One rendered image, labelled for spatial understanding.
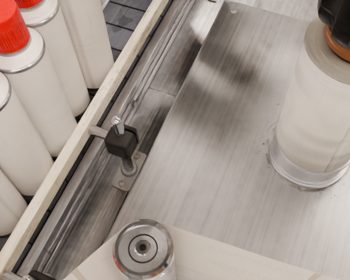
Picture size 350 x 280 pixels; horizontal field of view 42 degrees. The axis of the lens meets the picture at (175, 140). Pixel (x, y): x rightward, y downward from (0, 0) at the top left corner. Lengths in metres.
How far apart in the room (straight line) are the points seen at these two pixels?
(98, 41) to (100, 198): 0.19
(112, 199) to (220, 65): 0.22
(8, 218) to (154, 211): 0.15
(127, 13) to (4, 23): 0.30
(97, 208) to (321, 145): 0.27
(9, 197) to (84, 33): 0.18
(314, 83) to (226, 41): 0.26
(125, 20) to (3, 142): 0.29
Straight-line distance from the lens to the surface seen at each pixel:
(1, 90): 0.40
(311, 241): 0.50
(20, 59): 0.41
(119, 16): 0.66
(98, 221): 0.55
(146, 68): 0.61
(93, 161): 0.54
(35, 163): 0.47
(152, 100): 0.63
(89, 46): 0.52
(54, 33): 0.46
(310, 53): 0.38
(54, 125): 0.49
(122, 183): 0.56
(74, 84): 0.52
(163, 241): 0.29
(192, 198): 0.50
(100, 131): 0.51
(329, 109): 0.40
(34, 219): 0.48
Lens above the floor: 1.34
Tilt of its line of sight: 60 degrees down
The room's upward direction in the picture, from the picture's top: 3 degrees counter-clockwise
